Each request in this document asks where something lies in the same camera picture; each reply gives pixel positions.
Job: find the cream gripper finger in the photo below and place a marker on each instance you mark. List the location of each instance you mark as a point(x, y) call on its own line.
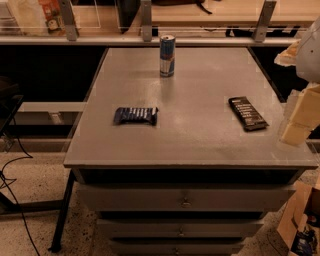
point(288, 56)
point(301, 115)

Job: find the dark chocolate rxbar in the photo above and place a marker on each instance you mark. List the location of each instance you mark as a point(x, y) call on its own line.
point(246, 113)

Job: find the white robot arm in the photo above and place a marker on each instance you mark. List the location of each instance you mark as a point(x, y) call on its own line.
point(308, 54)

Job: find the redbull can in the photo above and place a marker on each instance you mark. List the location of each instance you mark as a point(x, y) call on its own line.
point(167, 55)

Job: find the grey drawer cabinet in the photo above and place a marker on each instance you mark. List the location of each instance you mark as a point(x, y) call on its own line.
point(196, 183)

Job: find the blue snack bar wrapper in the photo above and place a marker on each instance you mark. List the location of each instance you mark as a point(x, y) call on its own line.
point(135, 115)

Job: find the orange snack bag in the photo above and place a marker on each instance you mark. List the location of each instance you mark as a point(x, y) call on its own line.
point(53, 16)

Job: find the metal railing shelf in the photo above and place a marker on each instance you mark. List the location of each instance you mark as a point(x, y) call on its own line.
point(224, 23)

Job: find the black table leg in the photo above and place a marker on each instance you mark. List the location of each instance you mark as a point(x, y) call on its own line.
point(56, 241)

